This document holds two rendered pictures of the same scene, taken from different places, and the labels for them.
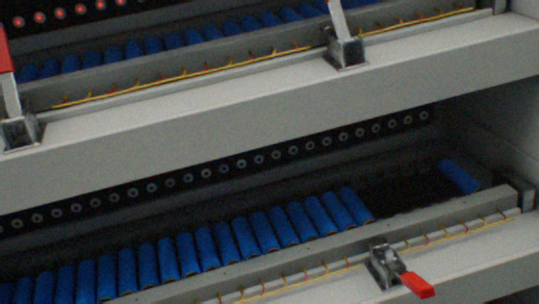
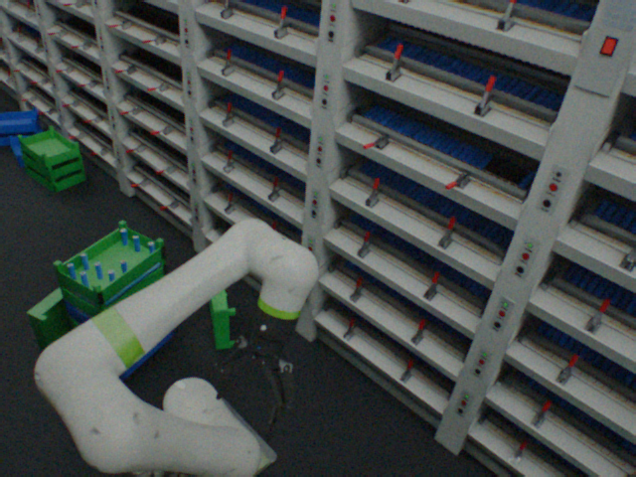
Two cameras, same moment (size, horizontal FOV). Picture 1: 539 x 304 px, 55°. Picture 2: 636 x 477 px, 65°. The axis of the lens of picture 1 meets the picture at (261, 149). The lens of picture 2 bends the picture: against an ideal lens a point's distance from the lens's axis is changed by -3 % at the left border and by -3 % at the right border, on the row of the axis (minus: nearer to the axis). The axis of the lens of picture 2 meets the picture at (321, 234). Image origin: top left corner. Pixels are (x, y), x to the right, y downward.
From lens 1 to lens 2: 1.04 m
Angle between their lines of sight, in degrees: 50
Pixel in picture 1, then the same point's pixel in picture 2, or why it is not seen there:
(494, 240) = (499, 201)
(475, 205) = (506, 188)
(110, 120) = (412, 85)
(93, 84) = (420, 70)
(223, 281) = (422, 149)
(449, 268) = (476, 195)
